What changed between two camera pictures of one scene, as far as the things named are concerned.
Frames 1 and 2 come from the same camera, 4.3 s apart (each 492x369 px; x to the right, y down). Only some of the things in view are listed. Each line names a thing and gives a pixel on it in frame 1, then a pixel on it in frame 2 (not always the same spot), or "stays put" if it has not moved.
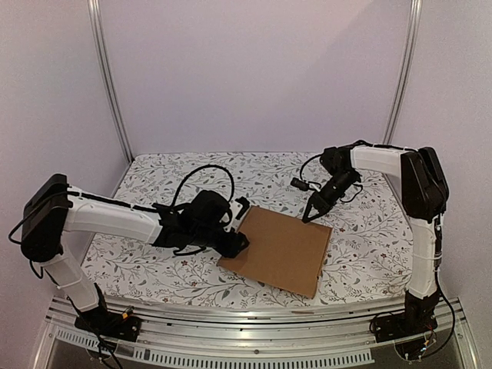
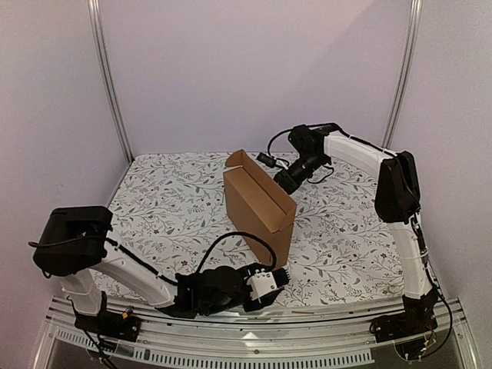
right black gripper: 320,200 to 284,183
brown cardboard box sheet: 284,252 to 258,207
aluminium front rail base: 325,334 stays put
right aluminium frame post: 414,33 stays put
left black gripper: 232,247 to 264,302
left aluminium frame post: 95,10 stays put
